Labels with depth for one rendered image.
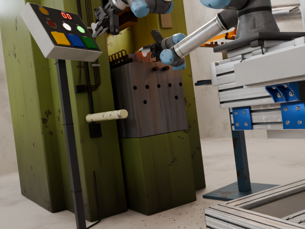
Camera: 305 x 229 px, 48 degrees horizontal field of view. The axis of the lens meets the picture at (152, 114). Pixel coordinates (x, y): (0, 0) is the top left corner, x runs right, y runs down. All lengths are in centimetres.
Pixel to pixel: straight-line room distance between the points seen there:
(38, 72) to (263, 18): 169
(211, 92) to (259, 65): 527
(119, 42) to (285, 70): 188
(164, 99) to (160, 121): 15
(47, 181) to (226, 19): 159
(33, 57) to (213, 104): 425
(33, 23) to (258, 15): 103
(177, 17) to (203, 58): 383
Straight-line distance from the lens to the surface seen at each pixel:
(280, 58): 97
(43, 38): 170
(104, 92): 218
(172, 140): 218
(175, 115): 220
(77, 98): 211
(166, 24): 251
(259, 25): 123
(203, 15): 644
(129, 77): 207
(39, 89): 250
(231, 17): 170
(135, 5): 163
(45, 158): 250
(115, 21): 176
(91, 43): 186
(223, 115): 609
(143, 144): 206
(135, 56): 216
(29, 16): 179
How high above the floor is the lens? 62
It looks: 1 degrees down
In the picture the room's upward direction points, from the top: 7 degrees counter-clockwise
